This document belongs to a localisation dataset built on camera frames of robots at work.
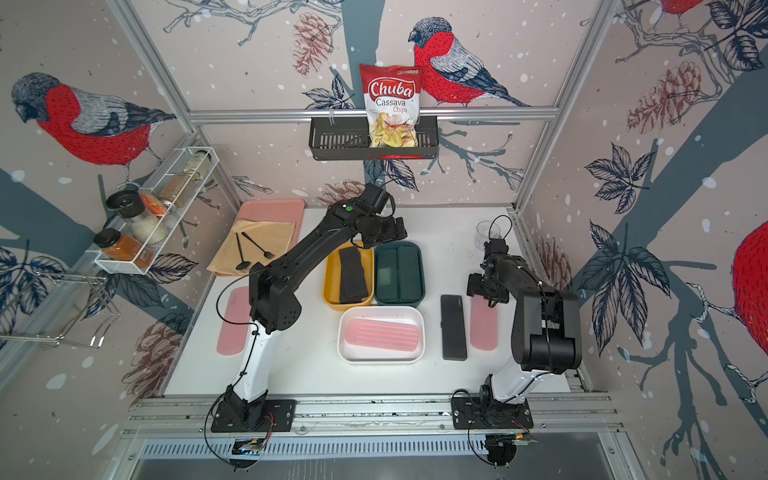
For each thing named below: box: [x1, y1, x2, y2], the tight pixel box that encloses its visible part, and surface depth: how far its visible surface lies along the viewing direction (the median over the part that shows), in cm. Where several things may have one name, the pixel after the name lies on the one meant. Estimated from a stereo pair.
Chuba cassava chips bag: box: [360, 64, 422, 148], surface depth 85 cm
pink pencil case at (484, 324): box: [470, 295, 499, 351], surface depth 88 cm
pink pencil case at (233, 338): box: [216, 286, 250, 356], surface depth 90 cm
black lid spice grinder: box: [106, 190, 169, 246], surface depth 67 cm
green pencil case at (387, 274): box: [375, 245, 399, 303], surface depth 99 cm
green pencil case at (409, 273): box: [397, 245, 422, 301], surface depth 97 cm
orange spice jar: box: [93, 228, 154, 268], surface depth 63 cm
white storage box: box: [337, 306, 426, 365], surface depth 86 cm
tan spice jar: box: [160, 150, 212, 208], surface depth 81 cm
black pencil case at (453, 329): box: [440, 294, 467, 361], surface depth 89 cm
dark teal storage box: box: [374, 240, 426, 307], surface depth 97 cm
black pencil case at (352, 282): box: [339, 245, 368, 304], surface depth 97 cm
